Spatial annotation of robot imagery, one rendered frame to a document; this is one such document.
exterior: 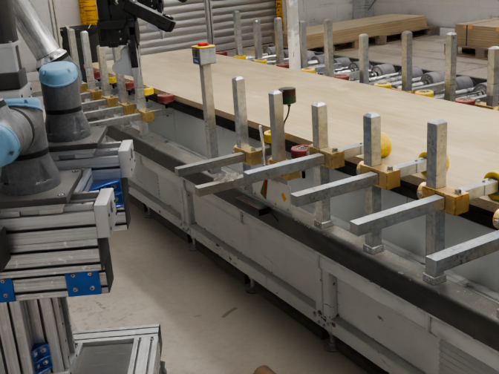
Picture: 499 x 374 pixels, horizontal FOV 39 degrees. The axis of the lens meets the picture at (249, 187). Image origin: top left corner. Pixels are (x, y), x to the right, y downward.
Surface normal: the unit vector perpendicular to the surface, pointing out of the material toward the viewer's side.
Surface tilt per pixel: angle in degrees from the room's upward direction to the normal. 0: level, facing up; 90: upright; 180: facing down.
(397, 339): 90
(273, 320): 0
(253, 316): 0
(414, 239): 90
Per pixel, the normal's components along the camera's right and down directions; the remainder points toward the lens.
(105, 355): -0.07, -0.94
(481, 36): -0.85, 0.22
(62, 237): 0.05, 0.33
